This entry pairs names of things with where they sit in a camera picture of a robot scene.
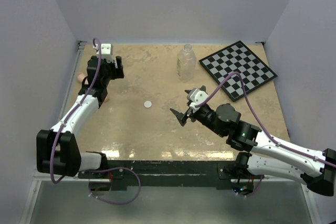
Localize large clear plastic bottle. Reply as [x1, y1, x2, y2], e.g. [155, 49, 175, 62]
[176, 44, 196, 82]

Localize white bottle cap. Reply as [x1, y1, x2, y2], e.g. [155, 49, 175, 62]
[144, 101, 152, 108]

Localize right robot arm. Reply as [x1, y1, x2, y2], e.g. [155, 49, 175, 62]
[170, 86, 335, 197]

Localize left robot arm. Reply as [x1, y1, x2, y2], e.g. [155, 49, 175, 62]
[36, 56, 124, 178]

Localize black white chessboard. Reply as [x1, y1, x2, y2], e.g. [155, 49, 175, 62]
[199, 41, 277, 102]

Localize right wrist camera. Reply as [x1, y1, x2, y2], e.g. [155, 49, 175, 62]
[186, 91, 208, 111]

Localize peach wooden handle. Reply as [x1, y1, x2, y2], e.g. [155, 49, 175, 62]
[77, 72, 109, 102]

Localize black front table rail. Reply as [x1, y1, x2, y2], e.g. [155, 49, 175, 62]
[78, 160, 260, 191]

